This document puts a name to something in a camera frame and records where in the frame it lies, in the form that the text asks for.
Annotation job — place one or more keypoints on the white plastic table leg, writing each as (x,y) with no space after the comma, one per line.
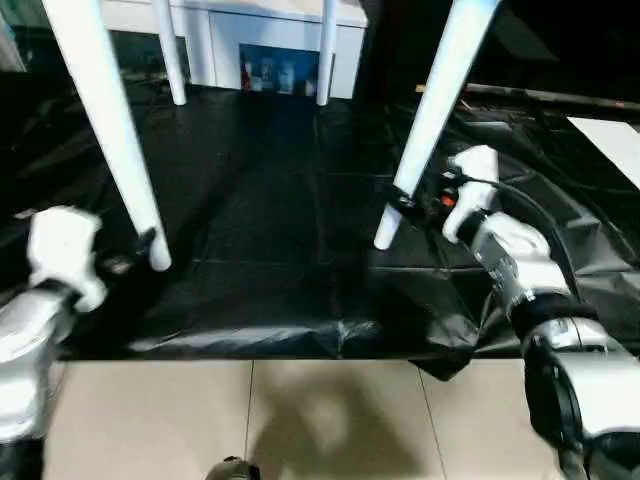
(430,110)
(110,125)
(325,55)
(172,55)

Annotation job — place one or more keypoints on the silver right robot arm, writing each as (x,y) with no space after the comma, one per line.
(525,260)

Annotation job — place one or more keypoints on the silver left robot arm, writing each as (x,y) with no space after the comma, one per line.
(25,350)

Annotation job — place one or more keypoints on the black plastic mat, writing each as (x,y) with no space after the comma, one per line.
(275,225)

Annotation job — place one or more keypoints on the black long bar device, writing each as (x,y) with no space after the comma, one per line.
(550,95)

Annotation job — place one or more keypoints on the black tall cabinet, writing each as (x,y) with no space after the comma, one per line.
(395,40)

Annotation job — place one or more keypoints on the white small bottle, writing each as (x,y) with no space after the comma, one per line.
(286,77)

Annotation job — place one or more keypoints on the white flat board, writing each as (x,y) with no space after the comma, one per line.
(607,145)

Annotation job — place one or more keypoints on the red small figurine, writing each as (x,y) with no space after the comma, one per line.
(246,75)

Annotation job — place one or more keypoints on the white glass-door cabinet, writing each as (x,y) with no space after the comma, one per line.
(225,45)

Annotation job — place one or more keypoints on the dark brown rounded part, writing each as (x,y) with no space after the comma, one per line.
(232,469)

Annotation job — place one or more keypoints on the grey curtain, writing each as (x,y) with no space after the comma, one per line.
(10,35)

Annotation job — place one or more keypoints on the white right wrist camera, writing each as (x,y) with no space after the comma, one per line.
(475,170)

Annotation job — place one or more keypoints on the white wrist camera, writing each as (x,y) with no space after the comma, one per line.
(475,170)
(65,250)

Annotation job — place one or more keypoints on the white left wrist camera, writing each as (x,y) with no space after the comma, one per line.
(65,250)

